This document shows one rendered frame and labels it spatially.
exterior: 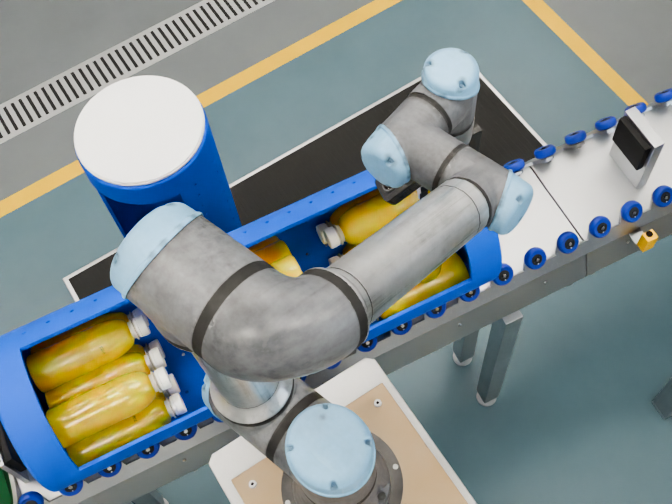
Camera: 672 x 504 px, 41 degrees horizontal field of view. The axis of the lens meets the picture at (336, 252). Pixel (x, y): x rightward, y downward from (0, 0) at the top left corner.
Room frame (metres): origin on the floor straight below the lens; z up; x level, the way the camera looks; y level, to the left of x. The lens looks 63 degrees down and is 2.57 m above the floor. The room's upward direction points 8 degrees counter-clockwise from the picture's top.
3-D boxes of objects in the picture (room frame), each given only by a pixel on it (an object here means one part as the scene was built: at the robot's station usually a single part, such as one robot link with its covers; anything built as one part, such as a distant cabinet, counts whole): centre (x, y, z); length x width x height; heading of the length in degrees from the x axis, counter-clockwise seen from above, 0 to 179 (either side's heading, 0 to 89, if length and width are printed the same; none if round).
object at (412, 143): (0.65, -0.12, 1.58); 0.11 x 0.11 x 0.08; 43
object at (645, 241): (0.81, -0.62, 0.92); 0.08 x 0.03 x 0.05; 19
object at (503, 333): (0.79, -0.38, 0.31); 0.06 x 0.06 x 0.63; 19
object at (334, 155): (1.39, 0.05, 0.07); 1.50 x 0.52 x 0.15; 116
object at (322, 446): (0.33, 0.05, 1.33); 0.13 x 0.12 x 0.14; 43
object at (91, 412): (0.53, 0.42, 1.11); 0.19 x 0.07 x 0.07; 109
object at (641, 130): (0.95, -0.62, 1.00); 0.10 x 0.04 x 0.15; 19
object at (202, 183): (1.15, 0.37, 0.59); 0.28 x 0.28 x 0.88
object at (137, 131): (1.15, 0.37, 1.03); 0.28 x 0.28 x 0.01
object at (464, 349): (0.92, -0.33, 0.31); 0.06 x 0.06 x 0.63; 19
